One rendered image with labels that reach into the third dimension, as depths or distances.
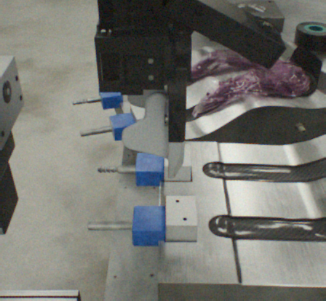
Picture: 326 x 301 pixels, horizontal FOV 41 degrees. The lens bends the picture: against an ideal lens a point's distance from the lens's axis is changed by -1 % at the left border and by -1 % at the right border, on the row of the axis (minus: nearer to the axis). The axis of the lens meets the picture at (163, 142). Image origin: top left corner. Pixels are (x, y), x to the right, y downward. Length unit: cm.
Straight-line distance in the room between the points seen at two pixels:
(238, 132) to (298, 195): 21
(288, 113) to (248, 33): 44
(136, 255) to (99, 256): 105
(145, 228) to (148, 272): 11
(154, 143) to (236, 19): 13
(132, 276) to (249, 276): 17
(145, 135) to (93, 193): 152
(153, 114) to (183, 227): 16
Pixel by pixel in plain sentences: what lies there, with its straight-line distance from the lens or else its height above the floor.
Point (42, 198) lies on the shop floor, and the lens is 195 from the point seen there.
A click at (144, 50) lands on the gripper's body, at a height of 114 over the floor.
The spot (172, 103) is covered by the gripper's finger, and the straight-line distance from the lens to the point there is 38.
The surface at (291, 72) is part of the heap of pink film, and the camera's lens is 90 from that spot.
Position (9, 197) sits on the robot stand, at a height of 76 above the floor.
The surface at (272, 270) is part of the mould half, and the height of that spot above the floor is 89.
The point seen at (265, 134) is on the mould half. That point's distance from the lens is 81.
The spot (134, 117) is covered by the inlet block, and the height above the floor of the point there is 88.
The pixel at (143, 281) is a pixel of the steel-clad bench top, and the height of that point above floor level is 80.
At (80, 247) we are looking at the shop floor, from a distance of 172.
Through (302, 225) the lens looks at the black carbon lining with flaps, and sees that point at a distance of 59.
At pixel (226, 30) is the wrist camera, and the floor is 115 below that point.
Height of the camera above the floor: 129
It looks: 36 degrees down
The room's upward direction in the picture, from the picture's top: straight up
